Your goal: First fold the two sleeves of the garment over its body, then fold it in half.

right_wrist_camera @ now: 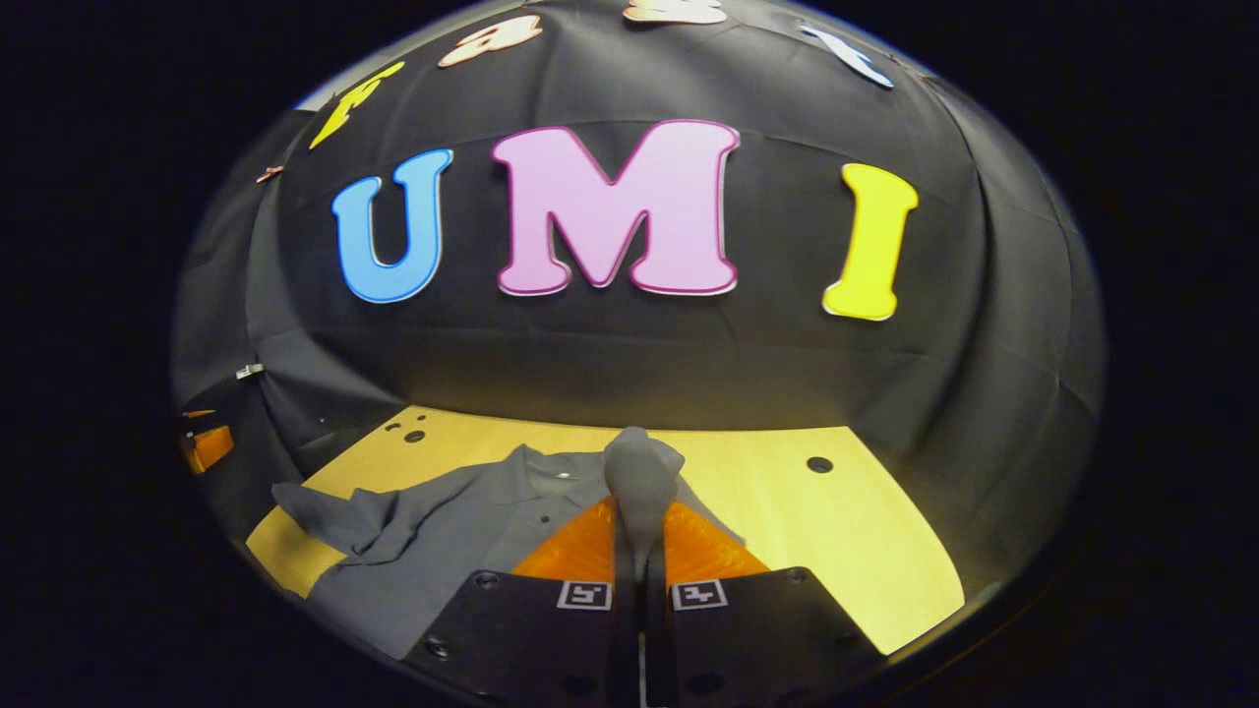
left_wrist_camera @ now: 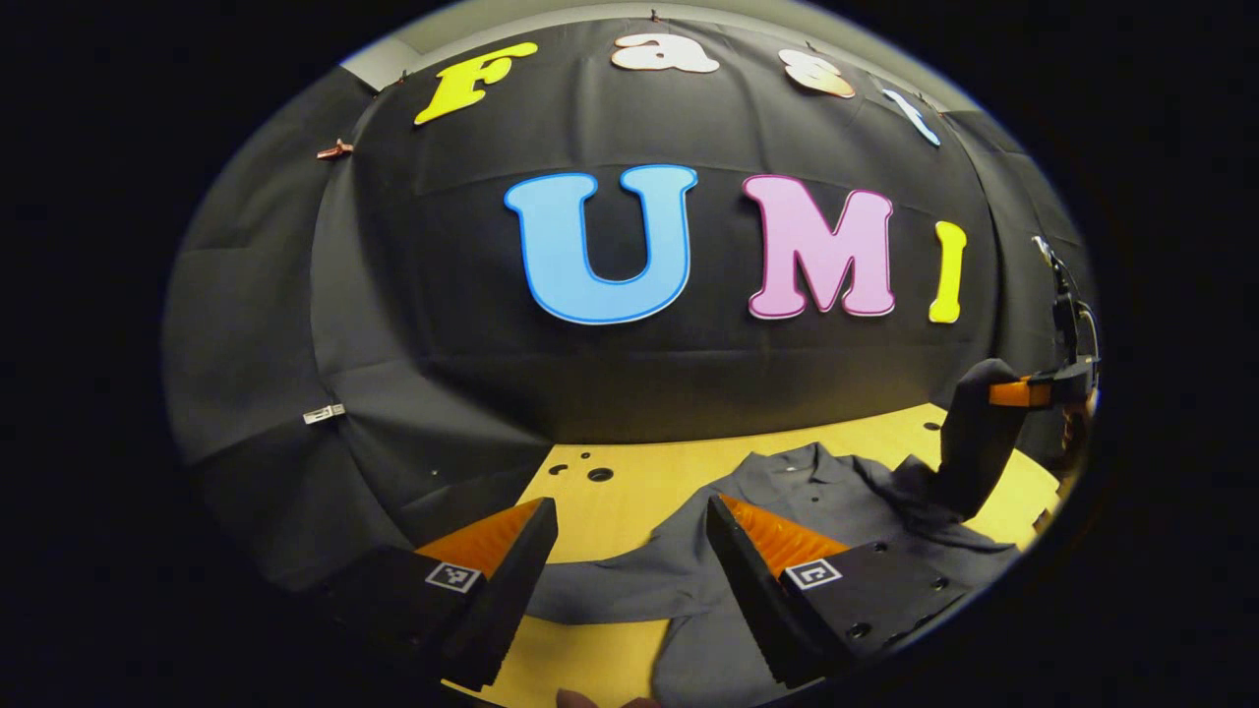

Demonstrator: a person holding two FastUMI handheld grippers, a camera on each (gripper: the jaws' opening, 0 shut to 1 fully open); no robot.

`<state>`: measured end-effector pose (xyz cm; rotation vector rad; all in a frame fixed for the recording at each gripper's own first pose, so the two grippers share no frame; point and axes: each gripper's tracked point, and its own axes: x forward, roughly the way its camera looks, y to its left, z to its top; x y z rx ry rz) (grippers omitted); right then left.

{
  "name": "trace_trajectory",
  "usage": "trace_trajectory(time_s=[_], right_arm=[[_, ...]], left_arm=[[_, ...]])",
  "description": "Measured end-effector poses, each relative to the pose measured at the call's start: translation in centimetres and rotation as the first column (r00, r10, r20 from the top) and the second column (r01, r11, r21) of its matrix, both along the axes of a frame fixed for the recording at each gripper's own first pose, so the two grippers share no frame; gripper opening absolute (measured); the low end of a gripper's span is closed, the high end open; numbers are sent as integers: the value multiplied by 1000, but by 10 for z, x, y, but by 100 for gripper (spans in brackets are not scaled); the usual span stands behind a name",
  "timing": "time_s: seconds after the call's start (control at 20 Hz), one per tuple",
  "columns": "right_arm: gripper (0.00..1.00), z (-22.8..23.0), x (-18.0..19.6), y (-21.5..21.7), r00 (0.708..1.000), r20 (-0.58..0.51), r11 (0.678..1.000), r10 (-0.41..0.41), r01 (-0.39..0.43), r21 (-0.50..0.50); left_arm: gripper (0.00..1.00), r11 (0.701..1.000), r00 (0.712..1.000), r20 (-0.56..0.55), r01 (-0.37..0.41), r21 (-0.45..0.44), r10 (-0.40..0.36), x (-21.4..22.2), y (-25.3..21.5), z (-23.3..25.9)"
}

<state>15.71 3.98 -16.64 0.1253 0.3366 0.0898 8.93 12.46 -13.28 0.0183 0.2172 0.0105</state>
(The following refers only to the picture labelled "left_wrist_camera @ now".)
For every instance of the black backdrop cloth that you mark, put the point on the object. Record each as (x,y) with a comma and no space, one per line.
(689,374)

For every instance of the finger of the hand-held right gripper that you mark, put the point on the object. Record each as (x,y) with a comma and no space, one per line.
(1023,394)

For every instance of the copper cloth clip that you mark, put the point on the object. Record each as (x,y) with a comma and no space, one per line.
(334,150)

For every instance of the grey collared shirt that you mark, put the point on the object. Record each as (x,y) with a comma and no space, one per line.
(787,501)

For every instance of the silver cloth clip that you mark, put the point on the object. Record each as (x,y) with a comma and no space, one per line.
(324,414)

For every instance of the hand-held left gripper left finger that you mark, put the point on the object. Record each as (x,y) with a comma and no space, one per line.
(511,580)

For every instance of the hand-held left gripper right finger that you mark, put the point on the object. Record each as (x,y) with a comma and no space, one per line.
(748,590)

